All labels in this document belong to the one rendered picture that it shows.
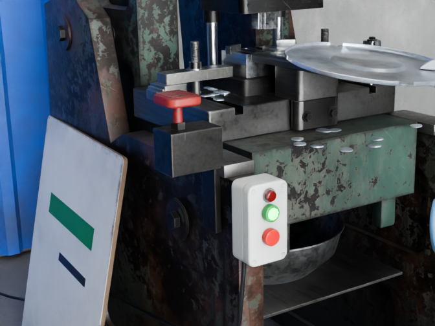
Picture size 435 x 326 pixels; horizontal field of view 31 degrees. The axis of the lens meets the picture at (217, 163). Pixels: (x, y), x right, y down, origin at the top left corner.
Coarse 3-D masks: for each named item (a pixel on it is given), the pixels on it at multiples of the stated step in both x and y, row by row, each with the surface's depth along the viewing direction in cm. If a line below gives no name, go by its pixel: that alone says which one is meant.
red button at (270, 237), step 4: (268, 228) 123; (272, 228) 123; (264, 232) 123; (268, 232) 122; (272, 232) 123; (276, 232) 123; (264, 236) 122; (268, 236) 122; (272, 236) 123; (276, 236) 123; (264, 240) 123; (268, 240) 122; (272, 240) 123; (276, 240) 123; (268, 244) 123; (272, 244) 123
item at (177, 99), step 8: (160, 96) 122; (168, 96) 121; (176, 96) 121; (184, 96) 121; (192, 96) 121; (200, 96) 122; (160, 104) 122; (168, 104) 120; (176, 104) 120; (184, 104) 120; (192, 104) 121; (176, 112) 123; (176, 120) 124
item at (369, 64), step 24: (288, 48) 140; (312, 48) 144; (336, 48) 146; (360, 48) 148; (384, 48) 148; (336, 72) 127; (360, 72) 128; (384, 72) 130; (408, 72) 132; (432, 72) 134
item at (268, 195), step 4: (268, 188) 121; (272, 188) 122; (264, 192) 121; (268, 192) 121; (272, 192) 121; (264, 196) 121; (268, 196) 121; (272, 196) 121; (264, 200) 121; (268, 200) 121; (272, 200) 121
